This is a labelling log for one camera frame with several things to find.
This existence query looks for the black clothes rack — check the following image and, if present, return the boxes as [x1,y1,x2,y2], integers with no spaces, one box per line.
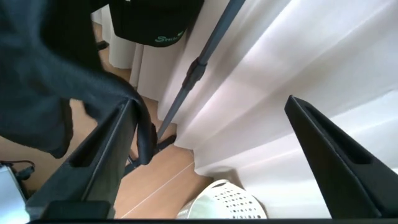
[96,0,246,177]

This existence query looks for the black shorts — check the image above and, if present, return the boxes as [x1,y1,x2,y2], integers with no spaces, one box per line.
[108,0,206,48]

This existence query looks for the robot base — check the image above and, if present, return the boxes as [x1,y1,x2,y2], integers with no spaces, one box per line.
[0,160,35,224]

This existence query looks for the black garment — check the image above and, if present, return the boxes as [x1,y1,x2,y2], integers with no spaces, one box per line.
[0,0,158,166]

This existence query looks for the white curtain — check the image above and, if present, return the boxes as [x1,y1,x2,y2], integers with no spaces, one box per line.
[91,0,398,218]

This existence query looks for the white laundry basket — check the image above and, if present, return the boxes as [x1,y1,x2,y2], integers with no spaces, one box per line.
[177,179,268,219]

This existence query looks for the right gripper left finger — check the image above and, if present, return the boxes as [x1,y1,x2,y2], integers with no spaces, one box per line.
[26,98,138,218]

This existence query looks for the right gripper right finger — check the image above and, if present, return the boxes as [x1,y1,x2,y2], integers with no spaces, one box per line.
[284,95,398,218]

